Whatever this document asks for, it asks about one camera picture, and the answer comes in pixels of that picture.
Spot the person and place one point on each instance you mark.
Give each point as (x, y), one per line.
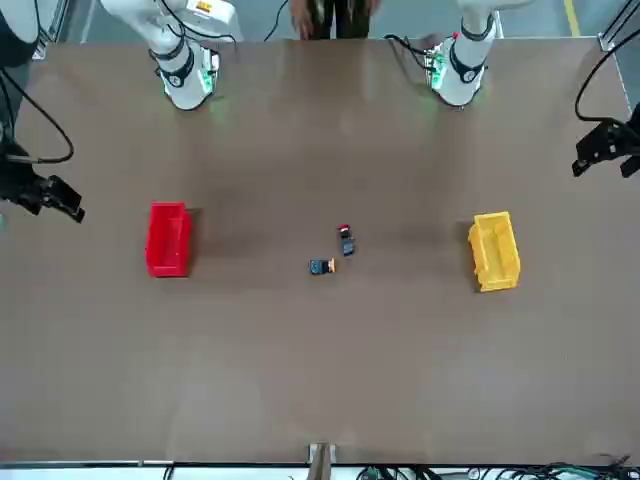
(345, 17)

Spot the metal mounting bracket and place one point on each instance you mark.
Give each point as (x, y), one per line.
(322, 460)

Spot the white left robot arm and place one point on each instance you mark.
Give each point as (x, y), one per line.
(462, 75)

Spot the yellow plastic storage box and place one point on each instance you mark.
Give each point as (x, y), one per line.
(495, 252)

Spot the blue bottle with orange cap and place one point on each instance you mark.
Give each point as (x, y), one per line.
(320, 266)

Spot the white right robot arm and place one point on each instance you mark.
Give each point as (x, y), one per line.
(182, 75)

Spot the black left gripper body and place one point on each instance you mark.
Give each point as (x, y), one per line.
(631, 140)

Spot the red plastic storage box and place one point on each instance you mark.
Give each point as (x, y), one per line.
(167, 240)

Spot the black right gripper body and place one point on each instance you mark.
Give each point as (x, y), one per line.
(17, 175)

